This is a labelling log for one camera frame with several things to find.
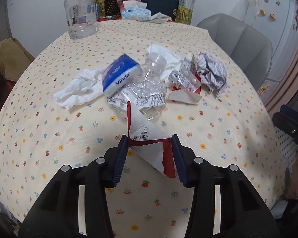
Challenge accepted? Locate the red white carton piece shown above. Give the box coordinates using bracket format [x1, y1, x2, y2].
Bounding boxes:
[127, 102, 176, 178]

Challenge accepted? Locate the floral cream tablecloth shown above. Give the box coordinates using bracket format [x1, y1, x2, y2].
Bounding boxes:
[0, 18, 286, 238]

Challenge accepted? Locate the torn red white carton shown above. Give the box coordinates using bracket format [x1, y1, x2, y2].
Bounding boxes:
[167, 53, 202, 105]

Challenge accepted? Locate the crumpled white tissue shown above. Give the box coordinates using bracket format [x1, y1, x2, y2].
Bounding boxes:
[53, 67, 105, 111]

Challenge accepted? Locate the crumpled printed paper ball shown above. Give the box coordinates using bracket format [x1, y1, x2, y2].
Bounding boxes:
[196, 51, 228, 98]

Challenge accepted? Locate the crushed clear plastic bottle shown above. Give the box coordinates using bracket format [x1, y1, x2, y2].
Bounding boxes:
[107, 52, 167, 121]

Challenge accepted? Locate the pill blister pack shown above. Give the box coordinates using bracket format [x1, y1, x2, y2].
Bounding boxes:
[168, 59, 201, 92]

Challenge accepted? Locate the blue Vinda tissue pack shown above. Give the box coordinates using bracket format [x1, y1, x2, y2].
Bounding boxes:
[102, 54, 142, 97]

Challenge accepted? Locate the grey chair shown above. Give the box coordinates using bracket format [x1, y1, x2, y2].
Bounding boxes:
[197, 13, 272, 91]

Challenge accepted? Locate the brown cushion chair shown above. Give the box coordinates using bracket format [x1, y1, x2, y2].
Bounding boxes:
[0, 38, 34, 82]

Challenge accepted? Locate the white refrigerator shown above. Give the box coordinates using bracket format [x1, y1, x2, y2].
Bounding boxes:
[230, 0, 298, 83]

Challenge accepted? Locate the large clear water jug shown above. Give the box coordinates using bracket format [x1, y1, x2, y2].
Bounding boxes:
[64, 0, 98, 39]

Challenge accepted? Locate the black utensil holder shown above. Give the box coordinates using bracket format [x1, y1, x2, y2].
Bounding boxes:
[104, 0, 120, 17]

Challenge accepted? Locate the blue tissue box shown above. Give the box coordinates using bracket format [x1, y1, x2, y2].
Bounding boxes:
[120, 0, 151, 21]

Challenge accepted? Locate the clear bottle with yellow label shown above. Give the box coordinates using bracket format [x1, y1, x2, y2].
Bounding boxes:
[175, 0, 196, 25]

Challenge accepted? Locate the navy lunch bag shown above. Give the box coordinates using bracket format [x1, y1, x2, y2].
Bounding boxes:
[141, 0, 179, 21]

